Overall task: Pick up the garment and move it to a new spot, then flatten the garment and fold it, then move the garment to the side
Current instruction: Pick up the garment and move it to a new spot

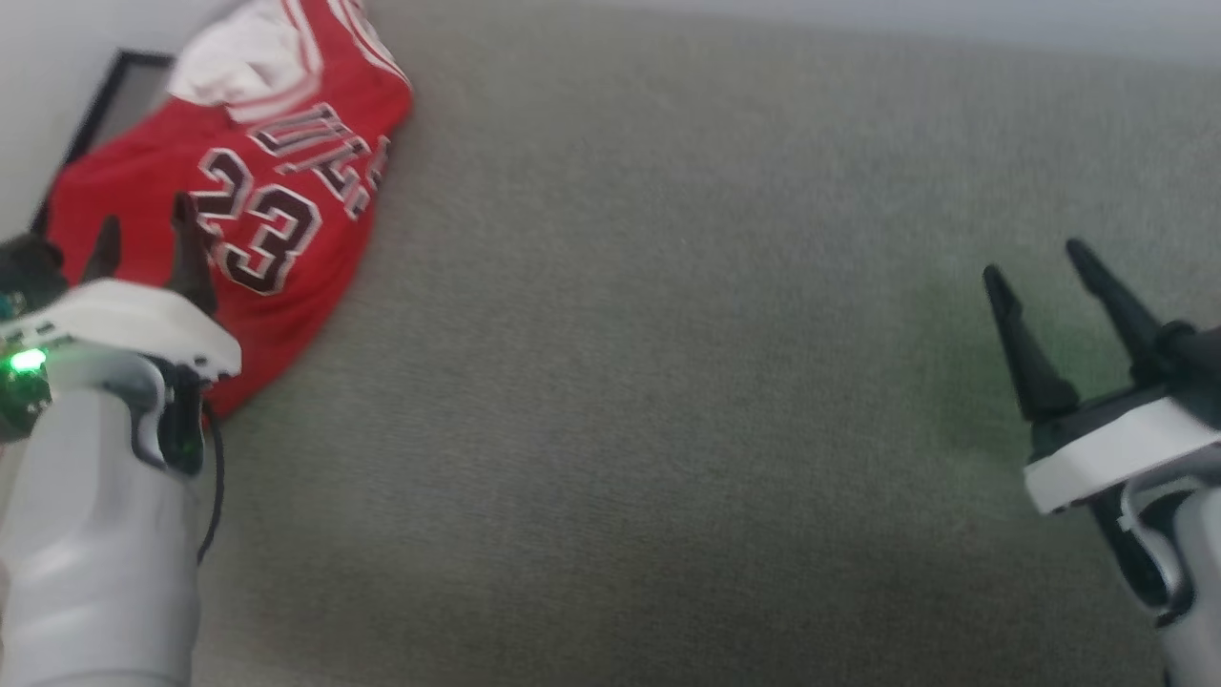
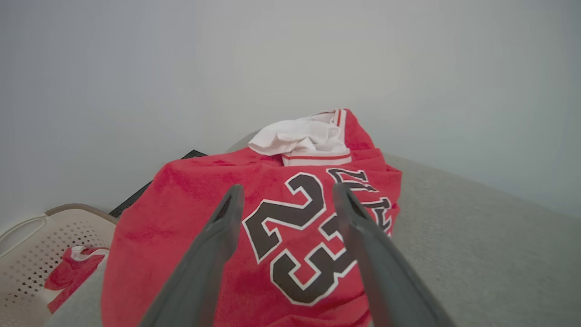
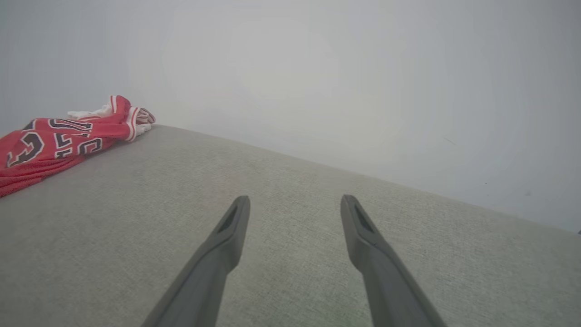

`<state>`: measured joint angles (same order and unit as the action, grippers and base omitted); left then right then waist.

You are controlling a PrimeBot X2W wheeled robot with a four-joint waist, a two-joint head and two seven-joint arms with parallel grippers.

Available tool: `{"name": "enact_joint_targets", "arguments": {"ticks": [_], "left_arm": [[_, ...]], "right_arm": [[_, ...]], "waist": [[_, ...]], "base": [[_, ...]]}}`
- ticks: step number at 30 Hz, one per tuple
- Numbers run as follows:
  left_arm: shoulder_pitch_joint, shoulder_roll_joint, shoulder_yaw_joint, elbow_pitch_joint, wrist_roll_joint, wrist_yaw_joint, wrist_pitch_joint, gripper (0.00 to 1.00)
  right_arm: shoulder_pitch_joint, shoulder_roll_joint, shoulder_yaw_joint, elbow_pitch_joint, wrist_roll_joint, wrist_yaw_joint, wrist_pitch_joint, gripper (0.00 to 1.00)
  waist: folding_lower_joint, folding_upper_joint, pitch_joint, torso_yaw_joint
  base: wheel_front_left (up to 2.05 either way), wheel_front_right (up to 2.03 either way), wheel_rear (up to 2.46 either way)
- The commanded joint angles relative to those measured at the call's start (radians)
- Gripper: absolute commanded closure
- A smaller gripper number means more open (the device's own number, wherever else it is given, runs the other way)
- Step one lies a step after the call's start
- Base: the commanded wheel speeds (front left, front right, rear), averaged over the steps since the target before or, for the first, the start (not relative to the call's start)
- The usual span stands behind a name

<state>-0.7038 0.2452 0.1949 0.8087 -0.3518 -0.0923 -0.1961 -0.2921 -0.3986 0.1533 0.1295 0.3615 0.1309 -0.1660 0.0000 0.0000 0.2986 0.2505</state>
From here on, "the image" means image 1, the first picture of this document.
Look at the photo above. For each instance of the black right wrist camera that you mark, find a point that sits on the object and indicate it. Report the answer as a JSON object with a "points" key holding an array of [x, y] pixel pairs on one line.
{"points": [[1192, 367]]}

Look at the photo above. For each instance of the red number 23 basketball jersey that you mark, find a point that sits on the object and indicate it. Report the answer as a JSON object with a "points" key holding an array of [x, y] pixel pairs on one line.
{"points": [[143, 181]]}

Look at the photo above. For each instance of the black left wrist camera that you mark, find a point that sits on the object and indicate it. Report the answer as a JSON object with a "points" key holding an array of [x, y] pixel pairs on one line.
{"points": [[29, 272]]}

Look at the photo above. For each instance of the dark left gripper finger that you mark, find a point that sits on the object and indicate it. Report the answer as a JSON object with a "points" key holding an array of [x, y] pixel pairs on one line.
{"points": [[105, 258], [189, 258]]}

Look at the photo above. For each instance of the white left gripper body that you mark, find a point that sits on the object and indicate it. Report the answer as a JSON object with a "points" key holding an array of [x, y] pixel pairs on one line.
{"points": [[143, 324]]}

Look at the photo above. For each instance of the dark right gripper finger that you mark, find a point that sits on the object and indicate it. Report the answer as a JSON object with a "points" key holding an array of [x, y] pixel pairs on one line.
{"points": [[1030, 363], [1116, 305]]}

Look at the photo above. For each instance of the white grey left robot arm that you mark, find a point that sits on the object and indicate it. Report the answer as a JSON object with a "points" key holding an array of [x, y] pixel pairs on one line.
{"points": [[86, 553]]}

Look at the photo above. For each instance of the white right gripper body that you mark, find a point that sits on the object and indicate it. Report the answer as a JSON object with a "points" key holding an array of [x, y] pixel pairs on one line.
{"points": [[1107, 458]]}

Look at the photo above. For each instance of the grey fabric sofa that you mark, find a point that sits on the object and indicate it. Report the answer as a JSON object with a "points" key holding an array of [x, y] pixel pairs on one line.
{"points": [[668, 401]]}

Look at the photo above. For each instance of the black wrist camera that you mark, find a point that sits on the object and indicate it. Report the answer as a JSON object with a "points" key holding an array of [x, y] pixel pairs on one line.
{"points": [[29, 272], [1192, 367]]}

